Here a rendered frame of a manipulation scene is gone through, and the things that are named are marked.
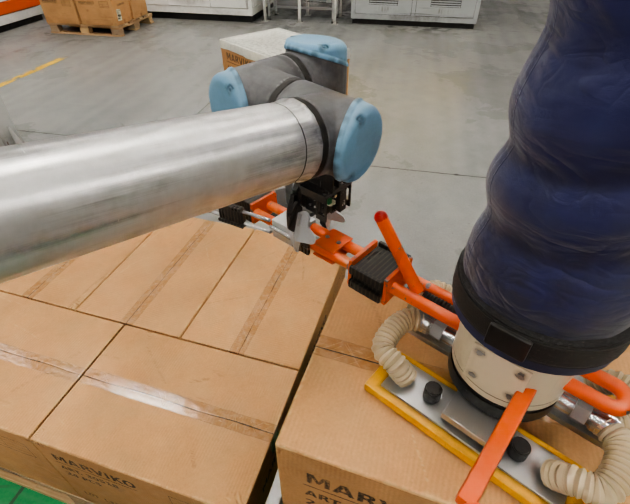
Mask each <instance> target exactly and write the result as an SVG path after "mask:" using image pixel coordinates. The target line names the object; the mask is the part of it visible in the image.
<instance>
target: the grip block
mask: <svg viewBox="0 0 630 504"><path fill-rule="evenodd" d="M377 244H378V246H377ZM402 277H403V275H402V273H401V271H400V269H399V267H398V265H397V263H396V261H395V259H394V257H393V255H392V253H391V251H390V249H389V247H388V245H387V243H385V242H383V241H379V243H378V240H376V239H374V240H373V241H372V242H371V243H369V244H368V245H367V246H366V247H365V248H363V249H362V250H361V251H360V252H358V253H357V254H356V255H355V256H353V257H352V258H351V259H350V260H349V263H348V279H347V284H348V287H350V288H352V289H353V290H355V291H357V292H359V293H360V294H362V295H364V296H365V297H367V298H369V299H370V300H372V301H374V302H376V303H377V304H379V303H380V300H381V298H382V300H381V304H383V305H385V304H386V303H387V302H388V301H389V300H390V299H391V298H392V297H393V296H394V295H393V294H391V293H389V290H390V287H391V286H392V284H393V283H394V282H397V283H398V284H400V285H402V286H404V285H405V284H406V283H405V282H403V281H402Z"/></svg>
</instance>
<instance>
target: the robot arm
mask: <svg viewBox="0 0 630 504"><path fill-rule="evenodd" d="M284 48H285V53H282V54H279V55H275V56H272V57H268V58H265V59H261V60H258V61H255V62H251V63H248V64H244V65H241V66H238V67H234V68H233V67H229V68H227V70H225V71H222V72H219V73H217V74H216V75H214V77H213V78H212V80H211V82H210V85H209V101H210V107H211V111H212V112H210V113H204V114H198V115H192V116H186V117H180V118H174V119H167V120H161V121H155V122H149V123H143V124H137V125H131V126H124V127H118V128H112V129H106V130H100V131H94V132H88V133H81V134H75V135H69V136H63V137H57V138H51V139H44V140H38V141H32V142H26V143H20V144H14V145H8V146H1V147H0V284H1V283H4V282H7V281H10V280H13V279H16V278H19V277H22V276H25V275H28V274H30V273H33V272H36V271H39V270H42V269H45V268H48V267H51V266H54V265H57V264H59V263H62V262H65V261H68V260H71V259H74V258H77V257H80V256H83V255H86V254H89V253H91V252H94V251H97V250H100V249H103V248H106V247H109V246H112V245H115V244H118V243H121V242H123V241H126V240H129V239H132V238H135V237H138V236H141V235H144V234H147V233H150V232H152V231H155V230H158V229H161V228H164V227H167V226H170V225H173V224H176V223H179V222H182V221H184V220H187V219H190V218H193V217H196V216H199V215H202V214H205V213H208V212H211V211H214V210H216V209H219V208H222V207H225V206H228V205H231V204H234V203H237V202H240V201H243V200H245V199H248V198H251V197H254V196H257V195H260V194H263V193H266V192H269V191H272V190H275V189H277V188H280V187H283V186H286V185H289V184H292V183H294V185H293V188H292V194H290V200H289V203H288V207H287V212H286V218H287V228H288V229H289V235H290V239H291V243H292V245H293V248H294V250H295V251H296V252H299V248H300V244H301V243H306V244H310V245H313V244H314V243H315V241H316V236H315V234H314V233H313V232H312V230H311V229H310V215H309V213H308V212H307V211H302V206H303V207H306V209H308V210H310V211H312V212H313V214H315V215H316V218H317V219H319V220H320V224H321V225H322V227H324V228H326V229H328V230H329V227H330V222H331V220H333V221H337V222H342V223H344V222H345V218H344V216H343V215H342V214H340V213H339V212H341V211H343V210H344V209H346V205H347V206H350V203H351V186H352V182H354V181H356V180H357V179H359V178H360V177H361V176H362V175H363V174H364V173H365V172H366V171H367V170H368V168H369V167H370V165H371V164H372V162H373V160H374V158H375V156H376V154H377V151H378V149H379V145H380V140H381V137H382V118H381V115H380V112H379V111H378V109H377V108H376V107H375V106H373V105H372V104H369V103H367V102H365V101H364V100H363V99H362V98H360V97H358V98H354V97H351V96H348V95H346V81H347V67H348V66H349V65H348V62H347V46H346V44H345V43H344V42H343V41H342V40H340V39H337V38H334V37H330V36H324V35H313V34H302V35H293V36H290V37H288V38H287V39H286V41H285V44H284ZM347 188H349V194H348V199H346V194H347Z"/></svg>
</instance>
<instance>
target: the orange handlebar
mask: <svg viewBox="0 0 630 504"><path fill-rule="evenodd" d="M266 207H267V209H268V210H270V211H272V212H273V213H275V214H277V215H280V214H281V213H283V212H285V211H286V210H287V208H285V207H283V206H281V205H279V204H277V203H276V202H274V201H269V202H268V203H267V206H266ZM253 213H255V214H258V215H261V216H264V217H267V218H270V219H271V221H270V222H267V221H264V220H261V219H258V218H257V219H258V220H260V221H262V222H264V223H265V224H267V225H272V219H273V218H275V217H274V216H272V215H270V214H268V213H267V212H265V211H263V210H261V209H259V208H257V209H255V210H254V212H253ZM310 229H311V230H312V232H313V233H314V234H315V235H317V236H319V237H320V238H319V239H316V241H315V243H314V244H313V245H310V249H312V250H314V251H315V252H314V253H313V254H314V255H316V256H318V257H319V258H321V259H323V260H325V261H326V262H328V263H330V264H332V265H333V264H334V263H337V264H339V265H341V266H342V267H344V268H346V269H348V263H349V260H350V259H351V258H350V257H348V256H346V254H347V253H348V252H349V253H351V254H352V255H354V256H355V255H356V254H357V253H358V252H360V251H361V250H362V249H363V247H361V246H359V245H357V244H355V243H353V242H352V241H351V240H352V239H353V238H352V237H350V236H348V235H346V234H344V233H342V232H340V231H338V230H336V229H334V228H333V229H332V230H328V229H326V228H324V227H322V226H320V225H318V224H316V223H313V224H312V225H311V226H310ZM417 276H418V275H417ZM418 278H419V281H420V283H421V285H422V287H423V289H424V290H423V291H422V292H425V291H428V292H429V293H432V295H433V294H434V295H435V296H438V298H441V299H442V300H443V299H444V301H447V302H448V303H451V305H453V302H452V293H451V292H449V291H447V290H445V289H443V288H441V287H439V286H437V285H435V284H433V283H431V282H430V281H428V280H426V279H424V278H422V277H420V276H418ZM389 293H391V294H393V295H394V296H396V297H398V298H400V299H402V300H403V301H405V302H407V303H409V304H410V305H412V306H414V307H416V308H418V309H419V310H421V311H423V312H425V313H427V314H428V315H430V316H432V317H434V318H436V319H437V320H439V321H441V322H443V323H444V324H446V325H448V326H450V327H452V328H453V329H455V330H457V331H458V328H459V323H460V320H459V318H458V316H457V315H456V314H454V313H452V312H450V311H449V310H447V309H445V308H443V307H441V306H439V305H437V304H436V303H434V302H432V301H430V300H428V299H426V298H424V297H423V296H421V295H419V294H417V293H415V292H413V291H411V290H410V289H408V288H406V287H404V286H402V285H400V284H398V283H397V282H394V283H393V284H392V286H391V287H390V290H389ZM580 376H582V377H584V378H585V379H587V380H589V381H591V382H593V383H595V384H597V385H599V386H600V387H602V388H604V389H606V390H608V391H610V392H611V393H613V394H614V395H615V396H616V399H612V398H610V397H608V396H606V395H605V394H603V393H601V392H599V391H597V390H595V389H593V388H592V387H590V386H588V385H586V384H584V383H582V382H580V381H579V380H577V379H575V378H572V379H571V380H570V381H569V382H568V383H567V384H566V385H565V386H564V387H563V390H564V391H566V392H568V393H570V394H572V395H573V396H575V397H577V398H579V399H580V400H582V401H584V402H586V403H588V404H589V405H591V406H593V407H595V408H597V409H598V410H600V411H602V412H604V413H607V414H609V415H612V416H619V417H622V416H626V415H629V414H630V387H629V386H628V385H627V384H626V383H625V382H623V381H622V380H620V379H619V378H617V377H615V376H613V375H611V374H609V373H607V372H605V371H603V370H598V371H596V372H593V373H589V374H585V375H580ZM536 392H537V390H535V389H530V388H525V390H524V392H523V393H522V392H520V391H516V392H515V393H514V395H513V397H512V398H511V400H510V402H509V404H508V405H507V407H506V409H505V411H504V412H503V414H502V416H501V418H500V419H499V421H498V423H497V425H496V426H495V428H494V430H493V432H492V433H491V435H490V437H489V439H488V440H487V442H486V444H485V446H484V447H483V449H482V451H481V453H480V454H479V456H478V458H477V460H476V461H475V463H474V465H473V467H472V468H471V470H470V472H469V474H468V475H467V477H466V479H465V481H464V482H463V484H462V486H461V488H460V489H459V491H458V493H457V495H456V497H455V502H456V503H457V504H480V503H479V500H480V498H481V497H482V495H483V493H484V491H485V489H486V487H487V485H488V483H489V481H490V479H491V478H492V476H493V474H494V472H495V470H496V468H497V466H498V464H499V462H500V461H501V459H502V457H503V455H504V453H505V451H506V449H507V447H508V445H509V443H510V442H511V440H512V438H513V436H514V434H515V432H516V430H517V428H518V426H519V425H520V423H521V421H522V419H523V417H524V415H525V413H526V411H527V409H528V408H529V406H530V404H531V402H532V400H533V398H534V396H535V394H536Z"/></svg>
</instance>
